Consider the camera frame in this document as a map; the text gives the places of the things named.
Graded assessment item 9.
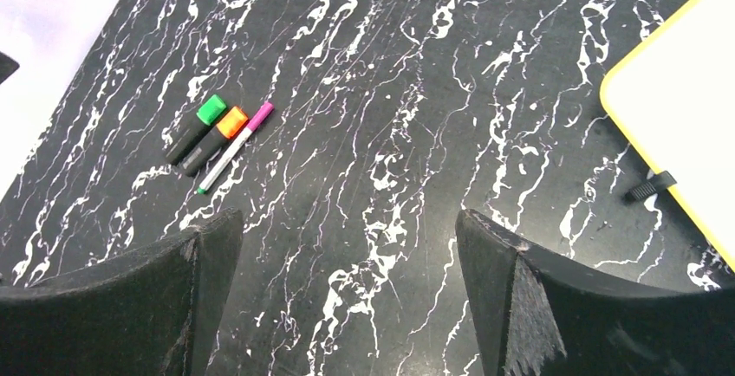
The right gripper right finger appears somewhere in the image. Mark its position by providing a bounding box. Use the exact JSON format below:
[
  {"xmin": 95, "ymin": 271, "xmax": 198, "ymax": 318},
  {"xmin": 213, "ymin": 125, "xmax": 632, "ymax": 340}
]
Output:
[{"xmin": 455, "ymin": 210, "xmax": 734, "ymax": 375}]

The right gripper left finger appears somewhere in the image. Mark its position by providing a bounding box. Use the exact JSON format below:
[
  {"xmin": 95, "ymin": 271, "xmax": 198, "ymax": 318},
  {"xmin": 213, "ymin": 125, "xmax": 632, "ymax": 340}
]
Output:
[{"xmin": 1, "ymin": 209, "xmax": 244, "ymax": 375}]

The orange black highlighter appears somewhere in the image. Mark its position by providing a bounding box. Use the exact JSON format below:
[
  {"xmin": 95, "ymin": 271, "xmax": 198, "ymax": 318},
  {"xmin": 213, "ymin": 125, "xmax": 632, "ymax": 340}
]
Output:
[{"xmin": 179, "ymin": 107, "xmax": 249, "ymax": 178}]

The whiteboard with orange frame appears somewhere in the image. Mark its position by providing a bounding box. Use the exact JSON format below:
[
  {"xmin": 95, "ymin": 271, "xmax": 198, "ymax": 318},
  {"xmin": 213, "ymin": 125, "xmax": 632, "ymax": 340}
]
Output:
[{"xmin": 600, "ymin": 0, "xmax": 734, "ymax": 264}]

